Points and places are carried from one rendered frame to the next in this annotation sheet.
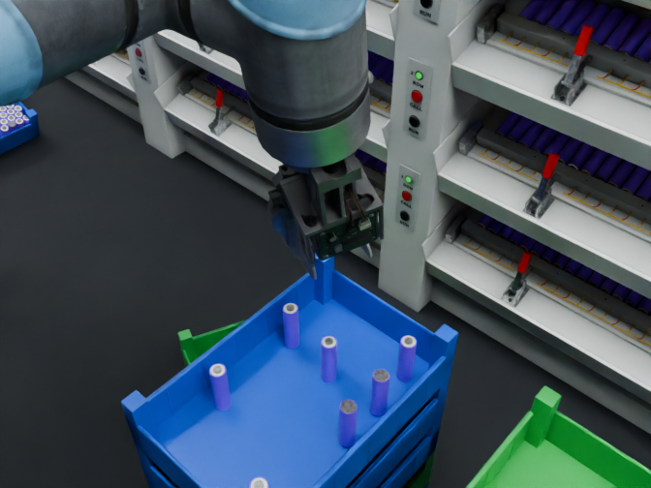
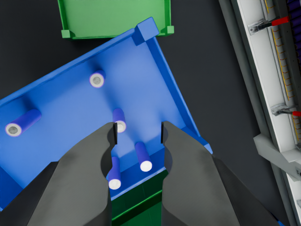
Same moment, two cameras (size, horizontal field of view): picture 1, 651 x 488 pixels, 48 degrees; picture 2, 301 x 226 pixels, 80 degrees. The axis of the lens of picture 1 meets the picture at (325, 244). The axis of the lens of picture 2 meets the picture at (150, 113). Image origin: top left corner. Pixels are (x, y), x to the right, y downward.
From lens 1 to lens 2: 71 cm
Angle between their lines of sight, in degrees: 60
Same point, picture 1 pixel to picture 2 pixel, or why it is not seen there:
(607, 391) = (250, 80)
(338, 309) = (146, 54)
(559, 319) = (264, 54)
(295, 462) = not seen: hidden behind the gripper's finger
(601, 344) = (268, 76)
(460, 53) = not seen: outside the picture
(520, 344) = (235, 38)
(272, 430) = (68, 143)
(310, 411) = not seen: hidden behind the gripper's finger
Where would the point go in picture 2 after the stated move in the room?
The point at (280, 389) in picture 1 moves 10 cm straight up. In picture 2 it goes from (81, 114) to (66, 141)
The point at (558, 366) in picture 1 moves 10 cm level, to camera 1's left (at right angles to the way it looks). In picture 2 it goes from (242, 58) to (218, 47)
